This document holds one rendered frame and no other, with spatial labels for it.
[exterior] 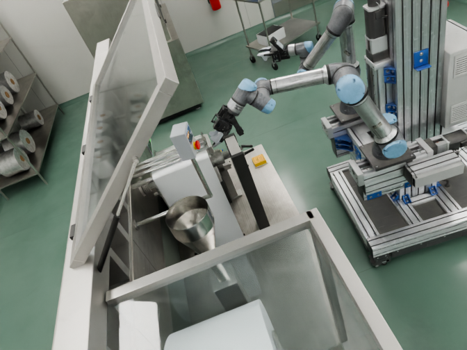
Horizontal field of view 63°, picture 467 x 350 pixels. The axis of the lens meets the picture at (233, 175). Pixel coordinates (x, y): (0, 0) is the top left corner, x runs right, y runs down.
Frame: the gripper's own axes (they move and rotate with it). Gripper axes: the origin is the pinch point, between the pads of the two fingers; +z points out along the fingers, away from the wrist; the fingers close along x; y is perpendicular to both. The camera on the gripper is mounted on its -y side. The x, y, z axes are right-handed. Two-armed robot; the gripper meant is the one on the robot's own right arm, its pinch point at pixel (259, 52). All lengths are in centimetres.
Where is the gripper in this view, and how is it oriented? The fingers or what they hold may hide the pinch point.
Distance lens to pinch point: 268.4
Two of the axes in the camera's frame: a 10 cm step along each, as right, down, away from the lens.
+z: -9.1, 0.2, 4.0
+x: 2.3, -7.9, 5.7
